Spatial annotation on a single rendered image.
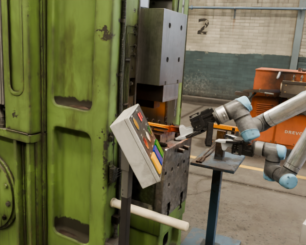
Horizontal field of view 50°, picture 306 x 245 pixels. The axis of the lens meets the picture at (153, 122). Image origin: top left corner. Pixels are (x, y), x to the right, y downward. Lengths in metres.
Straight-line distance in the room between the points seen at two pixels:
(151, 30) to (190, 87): 7.97
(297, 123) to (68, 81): 4.03
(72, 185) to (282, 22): 8.00
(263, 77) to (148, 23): 3.64
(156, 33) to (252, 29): 7.67
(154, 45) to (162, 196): 0.85
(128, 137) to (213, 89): 8.37
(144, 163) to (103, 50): 0.64
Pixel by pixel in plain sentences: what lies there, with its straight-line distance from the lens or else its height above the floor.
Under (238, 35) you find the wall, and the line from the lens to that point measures 9.43.
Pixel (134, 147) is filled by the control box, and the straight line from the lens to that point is 1.27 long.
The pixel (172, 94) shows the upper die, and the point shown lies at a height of 1.21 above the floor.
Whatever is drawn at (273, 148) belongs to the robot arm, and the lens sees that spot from 1.80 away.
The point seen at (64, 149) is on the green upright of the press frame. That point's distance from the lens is 1.99.
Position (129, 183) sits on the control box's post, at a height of 0.86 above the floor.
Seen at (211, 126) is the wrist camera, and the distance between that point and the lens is 1.49.
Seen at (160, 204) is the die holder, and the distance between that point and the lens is 1.98.
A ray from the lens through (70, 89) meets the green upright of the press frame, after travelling 1.89.
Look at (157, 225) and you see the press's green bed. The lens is 2.06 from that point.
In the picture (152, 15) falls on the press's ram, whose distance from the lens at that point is 1.82.
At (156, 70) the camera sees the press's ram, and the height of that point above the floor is 1.34.
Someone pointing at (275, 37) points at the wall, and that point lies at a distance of 9.32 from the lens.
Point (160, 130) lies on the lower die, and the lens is 1.95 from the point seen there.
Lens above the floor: 1.46
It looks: 13 degrees down
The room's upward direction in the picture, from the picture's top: 4 degrees clockwise
